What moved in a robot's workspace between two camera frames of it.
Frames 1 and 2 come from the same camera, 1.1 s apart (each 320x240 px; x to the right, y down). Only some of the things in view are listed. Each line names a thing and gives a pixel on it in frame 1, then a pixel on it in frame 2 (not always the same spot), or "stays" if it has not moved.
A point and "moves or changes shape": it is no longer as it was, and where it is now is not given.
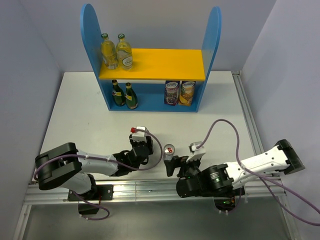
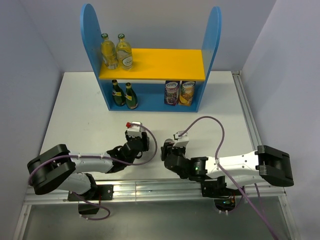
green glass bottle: (118, 94) stays
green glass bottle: (131, 99) stays
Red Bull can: (169, 150) moves or changes shape
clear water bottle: (109, 52) stays
